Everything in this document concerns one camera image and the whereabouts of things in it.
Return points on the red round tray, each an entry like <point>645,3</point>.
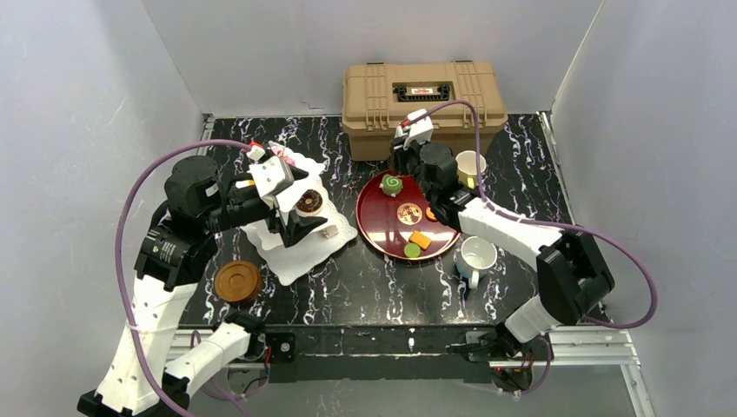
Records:
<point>387,222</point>

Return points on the green round macaron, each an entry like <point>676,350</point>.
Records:
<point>412,251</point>

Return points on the pale green ceramic mug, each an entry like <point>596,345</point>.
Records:
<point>470,167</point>

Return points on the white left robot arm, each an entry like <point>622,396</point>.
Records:
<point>178,246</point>

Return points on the white three-tier dessert stand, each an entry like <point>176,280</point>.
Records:
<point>289,264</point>

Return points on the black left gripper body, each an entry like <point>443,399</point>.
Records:
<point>282,213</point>

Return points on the chocolate glazed donut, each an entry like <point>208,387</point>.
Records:
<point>309,204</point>

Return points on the orange round cookie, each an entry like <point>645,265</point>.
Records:
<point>430,215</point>

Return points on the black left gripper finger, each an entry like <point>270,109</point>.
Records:
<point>294,228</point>
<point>292,173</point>

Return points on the brown wooden coaster stack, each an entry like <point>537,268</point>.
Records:
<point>238,282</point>

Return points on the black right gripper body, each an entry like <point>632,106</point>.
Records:
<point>404,155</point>

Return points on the tan plastic toolbox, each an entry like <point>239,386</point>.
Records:
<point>464,95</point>

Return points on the black base frame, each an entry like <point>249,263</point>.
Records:
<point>291,353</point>

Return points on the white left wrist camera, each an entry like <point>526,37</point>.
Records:
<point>270,173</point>

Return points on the green swirl roll cake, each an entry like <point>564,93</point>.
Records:
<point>391,185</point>

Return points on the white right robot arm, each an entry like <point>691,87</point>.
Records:
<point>571,273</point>

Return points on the orange square cake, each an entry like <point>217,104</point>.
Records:
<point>421,240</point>

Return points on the white mug blue base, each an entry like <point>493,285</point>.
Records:
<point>475,259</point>

